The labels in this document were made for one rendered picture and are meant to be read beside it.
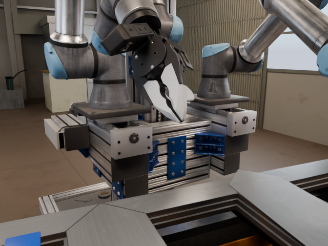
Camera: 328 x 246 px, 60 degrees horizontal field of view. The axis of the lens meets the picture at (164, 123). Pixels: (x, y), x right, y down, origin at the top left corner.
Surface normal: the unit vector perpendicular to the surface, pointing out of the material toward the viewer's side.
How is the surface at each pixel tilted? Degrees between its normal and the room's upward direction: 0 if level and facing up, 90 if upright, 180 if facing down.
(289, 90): 90
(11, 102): 90
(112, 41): 97
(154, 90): 73
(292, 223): 0
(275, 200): 0
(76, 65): 107
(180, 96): 77
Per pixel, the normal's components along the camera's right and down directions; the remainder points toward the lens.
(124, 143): 0.52, 0.20
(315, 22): -0.63, -0.43
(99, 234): 0.00, -0.97
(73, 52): 0.44, 0.48
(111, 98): 0.21, -0.07
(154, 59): -0.57, -0.11
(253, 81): -0.86, 0.12
